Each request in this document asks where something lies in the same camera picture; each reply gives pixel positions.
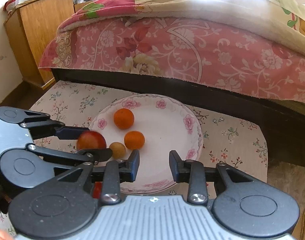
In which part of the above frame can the large red tomato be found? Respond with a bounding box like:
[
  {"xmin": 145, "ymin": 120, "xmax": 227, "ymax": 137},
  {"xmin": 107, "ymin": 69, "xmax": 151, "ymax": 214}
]
[{"xmin": 76, "ymin": 131, "xmax": 107, "ymax": 150}]

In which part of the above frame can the floral white tablecloth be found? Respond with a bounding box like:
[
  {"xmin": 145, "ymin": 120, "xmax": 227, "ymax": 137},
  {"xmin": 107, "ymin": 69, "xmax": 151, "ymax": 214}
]
[{"xmin": 25, "ymin": 81, "xmax": 268, "ymax": 196}]

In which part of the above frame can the white floral plate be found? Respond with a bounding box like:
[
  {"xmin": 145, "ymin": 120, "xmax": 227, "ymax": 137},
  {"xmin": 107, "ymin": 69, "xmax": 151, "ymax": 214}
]
[{"xmin": 89, "ymin": 94, "xmax": 203, "ymax": 194}]

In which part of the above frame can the red cherry tomato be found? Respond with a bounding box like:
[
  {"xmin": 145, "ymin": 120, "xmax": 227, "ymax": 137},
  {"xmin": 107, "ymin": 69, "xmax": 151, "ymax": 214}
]
[{"xmin": 92, "ymin": 181, "xmax": 102, "ymax": 199}]

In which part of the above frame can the pink floral bedspread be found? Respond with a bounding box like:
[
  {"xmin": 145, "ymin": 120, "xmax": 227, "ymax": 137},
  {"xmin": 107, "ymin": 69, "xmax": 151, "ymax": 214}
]
[{"xmin": 39, "ymin": 18, "xmax": 305, "ymax": 103}]

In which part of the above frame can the cream floral quilt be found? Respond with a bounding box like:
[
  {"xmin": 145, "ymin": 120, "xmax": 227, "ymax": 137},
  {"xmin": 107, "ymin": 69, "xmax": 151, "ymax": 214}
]
[{"xmin": 57, "ymin": 0, "xmax": 305, "ymax": 56}]

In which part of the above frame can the brown longan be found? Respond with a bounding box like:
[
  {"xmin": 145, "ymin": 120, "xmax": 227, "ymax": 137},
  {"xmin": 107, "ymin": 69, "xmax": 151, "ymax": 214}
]
[{"xmin": 109, "ymin": 142, "xmax": 126, "ymax": 159}]

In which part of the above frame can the small orange mandarin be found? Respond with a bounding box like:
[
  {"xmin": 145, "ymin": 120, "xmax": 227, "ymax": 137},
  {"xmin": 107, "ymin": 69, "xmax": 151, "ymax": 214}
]
[{"xmin": 124, "ymin": 131, "xmax": 145, "ymax": 150}]

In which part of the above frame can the wooden cabinet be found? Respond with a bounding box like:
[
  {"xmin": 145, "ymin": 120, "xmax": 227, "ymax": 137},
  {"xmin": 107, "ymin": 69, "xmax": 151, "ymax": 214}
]
[{"xmin": 4, "ymin": 0, "xmax": 82, "ymax": 90}]

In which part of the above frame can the bumpy orange mandarin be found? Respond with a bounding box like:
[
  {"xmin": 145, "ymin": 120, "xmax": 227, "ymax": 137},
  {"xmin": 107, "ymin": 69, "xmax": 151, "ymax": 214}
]
[{"xmin": 113, "ymin": 108, "xmax": 135, "ymax": 129}]

